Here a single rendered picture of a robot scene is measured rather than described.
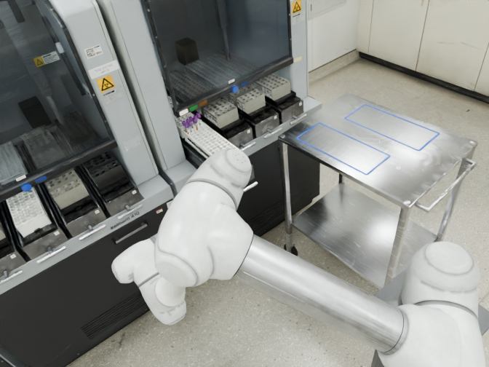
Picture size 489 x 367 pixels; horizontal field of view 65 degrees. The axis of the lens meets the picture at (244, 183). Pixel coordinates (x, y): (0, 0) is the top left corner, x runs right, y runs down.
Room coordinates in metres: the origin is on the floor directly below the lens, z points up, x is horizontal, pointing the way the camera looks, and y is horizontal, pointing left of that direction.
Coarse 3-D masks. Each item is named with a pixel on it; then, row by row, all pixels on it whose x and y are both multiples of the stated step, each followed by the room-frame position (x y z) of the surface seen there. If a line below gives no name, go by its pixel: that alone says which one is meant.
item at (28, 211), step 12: (24, 192) 1.15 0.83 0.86; (36, 192) 1.18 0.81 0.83; (12, 204) 1.10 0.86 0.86; (24, 204) 1.08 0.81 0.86; (36, 204) 1.07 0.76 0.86; (12, 216) 1.02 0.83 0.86; (24, 216) 1.01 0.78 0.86; (36, 216) 1.00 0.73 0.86; (48, 216) 1.04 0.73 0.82; (24, 228) 0.96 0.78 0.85; (36, 228) 0.98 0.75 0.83
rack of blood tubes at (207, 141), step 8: (200, 128) 1.39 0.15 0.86; (208, 128) 1.37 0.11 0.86; (184, 136) 1.37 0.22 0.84; (192, 136) 1.33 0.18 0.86; (200, 136) 1.32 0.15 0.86; (208, 136) 1.31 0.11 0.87; (216, 136) 1.30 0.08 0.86; (192, 144) 1.32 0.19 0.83; (200, 144) 1.26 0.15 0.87; (208, 144) 1.26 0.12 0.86; (216, 144) 1.25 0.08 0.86; (224, 144) 1.23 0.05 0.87; (232, 144) 1.22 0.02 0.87; (200, 152) 1.26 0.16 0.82; (208, 152) 1.20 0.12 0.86
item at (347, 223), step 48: (288, 144) 1.24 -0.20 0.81; (336, 144) 1.17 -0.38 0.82; (384, 144) 1.12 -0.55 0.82; (432, 144) 1.08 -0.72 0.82; (288, 192) 1.28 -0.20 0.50; (336, 192) 1.44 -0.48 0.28; (384, 192) 0.88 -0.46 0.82; (288, 240) 1.28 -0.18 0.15; (336, 240) 1.13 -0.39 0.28; (384, 240) 1.08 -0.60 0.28; (432, 240) 1.04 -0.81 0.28
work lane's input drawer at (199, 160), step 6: (180, 138) 1.40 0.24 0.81; (186, 144) 1.36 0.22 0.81; (186, 150) 1.34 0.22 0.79; (192, 150) 1.32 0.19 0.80; (192, 156) 1.30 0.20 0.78; (198, 156) 1.27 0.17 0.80; (198, 162) 1.26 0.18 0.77; (252, 168) 1.15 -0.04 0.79; (252, 174) 1.15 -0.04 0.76; (246, 186) 1.09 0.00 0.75; (252, 186) 1.09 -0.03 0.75
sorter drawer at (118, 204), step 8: (80, 168) 1.35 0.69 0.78; (88, 176) 1.26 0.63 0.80; (128, 176) 1.21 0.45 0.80; (128, 184) 1.14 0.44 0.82; (96, 192) 1.17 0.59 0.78; (112, 192) 1.11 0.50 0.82; (120, 192) 1.11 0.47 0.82; (128, 192) 1.11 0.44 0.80; (136, 192) 1.13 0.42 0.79; (104, 200) 1.09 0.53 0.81; (112, 200) 1.08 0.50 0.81; (120, 200) 1.09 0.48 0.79; (128, 200) 1.11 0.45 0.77; (136, 200) 1.12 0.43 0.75; (112, 208) 1.07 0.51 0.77; (120, 208) 1.09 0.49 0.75; (128, 208) 1.08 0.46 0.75; (136, 208) 1.07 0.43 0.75; (120, 216) 1.04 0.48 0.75
